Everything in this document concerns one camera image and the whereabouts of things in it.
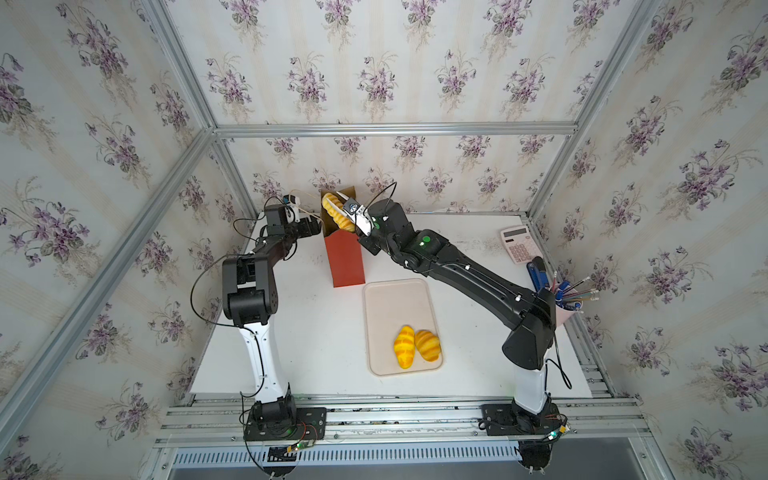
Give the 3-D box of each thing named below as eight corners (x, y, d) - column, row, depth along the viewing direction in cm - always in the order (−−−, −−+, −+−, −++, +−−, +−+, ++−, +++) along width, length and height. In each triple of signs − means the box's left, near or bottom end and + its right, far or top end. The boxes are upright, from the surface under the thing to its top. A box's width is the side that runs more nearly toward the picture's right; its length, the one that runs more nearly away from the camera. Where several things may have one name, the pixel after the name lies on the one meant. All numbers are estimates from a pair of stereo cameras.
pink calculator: (510, 264, 107) (513, 259, 105) (499, 230, 118) (501, 225, 116) (540, 264, 107) (543, 259, 105) (526, 230, 118) (529, 225, 116)
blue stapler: (535, 291, 100) (541, 284, 97) (525, 264, 108) (530, 256, 104) (546, 291, 100) (553, 284, 97) (535, 264, 108) (541, 256, 104)
